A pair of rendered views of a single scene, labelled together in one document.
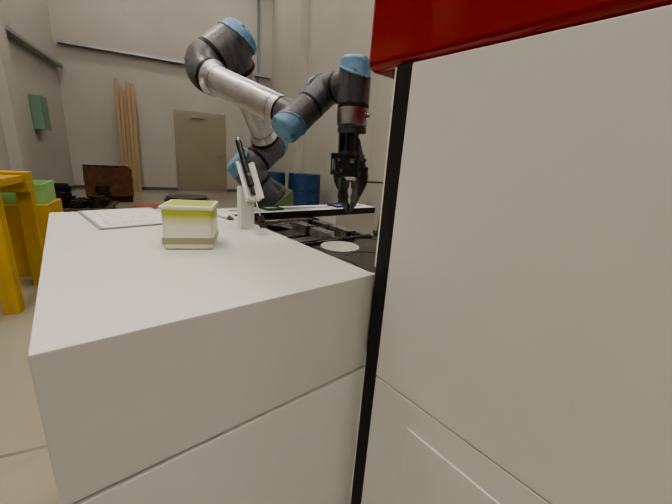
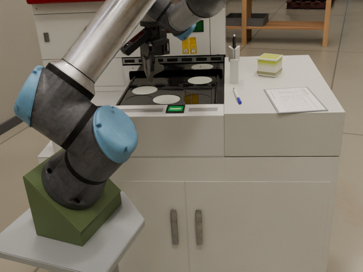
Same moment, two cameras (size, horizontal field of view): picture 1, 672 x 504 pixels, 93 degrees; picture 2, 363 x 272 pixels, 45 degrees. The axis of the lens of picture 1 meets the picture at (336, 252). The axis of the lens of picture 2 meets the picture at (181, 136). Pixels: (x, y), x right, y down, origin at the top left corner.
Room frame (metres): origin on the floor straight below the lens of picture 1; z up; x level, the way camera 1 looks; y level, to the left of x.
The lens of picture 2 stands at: (1.80, 1.13, 1.47)
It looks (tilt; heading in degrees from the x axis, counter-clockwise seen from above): 25 degrees down; 227
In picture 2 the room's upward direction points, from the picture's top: 3 degrees counter-clockwise
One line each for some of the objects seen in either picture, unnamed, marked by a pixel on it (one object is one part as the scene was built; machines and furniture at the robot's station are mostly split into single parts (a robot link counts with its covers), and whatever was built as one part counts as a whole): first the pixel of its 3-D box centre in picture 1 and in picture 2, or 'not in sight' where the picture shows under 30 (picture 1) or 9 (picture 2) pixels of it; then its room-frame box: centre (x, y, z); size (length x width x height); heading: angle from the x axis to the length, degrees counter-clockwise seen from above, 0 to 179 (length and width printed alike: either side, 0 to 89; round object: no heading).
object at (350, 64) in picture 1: (353, 83); not in sight; (0.85, -0.01, 1.29); 0.09 x 0.08 x 0.11; 42
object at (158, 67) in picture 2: (341, 195); (156, 69); (0.85, 0.00, 1.03); 0.06 x 0.03 x 0.09; 165
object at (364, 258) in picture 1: (368, 258); (170, 89); (0.72, -0.08, 0.90); 0.34 x 0.34 x 0.01; 40
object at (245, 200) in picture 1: (249, 196); (234, 63); (0.64, 0.18, 1.03); 0.06 x 0.04 x 0.13; 40
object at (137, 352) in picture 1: (179, 275); (272, 98); (0.54, 0.28, 0.89); 0.62 x 0.35 x 0.14; 40
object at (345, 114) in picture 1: (353, 118); (149, 14); (0.84, -0.02, 1.21); 0.08 x 0.08 x 0.05
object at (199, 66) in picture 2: not in sight; (173, 74); (0.57, -0.22, 0.89); 0.44 x 0.02 x 0.10; 130
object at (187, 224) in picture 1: (191, 223); (269, 65); (0.50, 0.23, 1.00); 0.07 x 0.07 x 0.07; 14
